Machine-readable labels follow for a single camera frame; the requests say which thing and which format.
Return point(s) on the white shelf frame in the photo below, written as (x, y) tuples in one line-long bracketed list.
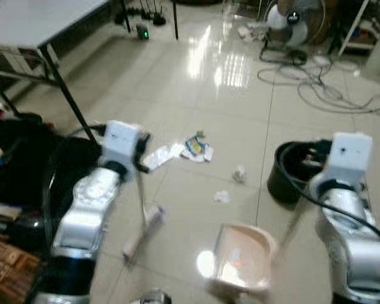
[(353, 28)]

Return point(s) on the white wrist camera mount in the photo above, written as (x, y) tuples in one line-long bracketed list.
[(120, 145), (349, 155)]

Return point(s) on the white papers pile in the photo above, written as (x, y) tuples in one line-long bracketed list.
[(250, 33)]

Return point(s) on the black box with green light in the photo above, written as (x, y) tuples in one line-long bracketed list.
[(142, 32)]

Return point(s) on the silver robot leg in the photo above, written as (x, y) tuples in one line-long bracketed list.
[(152, 297)]

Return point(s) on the black fabric bag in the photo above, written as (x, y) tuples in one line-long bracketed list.
[(25, 164)]

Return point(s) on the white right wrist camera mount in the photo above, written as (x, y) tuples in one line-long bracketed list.
[(349, 155)]

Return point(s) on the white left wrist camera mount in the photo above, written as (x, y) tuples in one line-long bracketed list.
[(120, 145)]

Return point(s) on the white flat paper wrapper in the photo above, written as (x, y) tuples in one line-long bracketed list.
[(163, 156)]

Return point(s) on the blue yellow printed wrapper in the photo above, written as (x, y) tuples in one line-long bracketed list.
[(196, 147)]

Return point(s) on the standing floor fan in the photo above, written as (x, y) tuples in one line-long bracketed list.
[(294, 25)]

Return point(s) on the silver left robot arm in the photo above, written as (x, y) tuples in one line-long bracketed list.
[(85, 212)]

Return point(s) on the crumpled white paper ball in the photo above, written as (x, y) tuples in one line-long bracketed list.
[(239, 175), (222, 197)]

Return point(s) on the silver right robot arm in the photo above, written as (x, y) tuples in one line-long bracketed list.
[(354, 247)]

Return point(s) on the grey table with black legs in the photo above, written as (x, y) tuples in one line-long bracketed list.
[(31, 19)]

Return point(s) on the black round bin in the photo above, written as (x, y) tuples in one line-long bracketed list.
[(282, 180)]

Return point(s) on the white waste bin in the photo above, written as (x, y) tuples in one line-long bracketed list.
[(379, 57)]

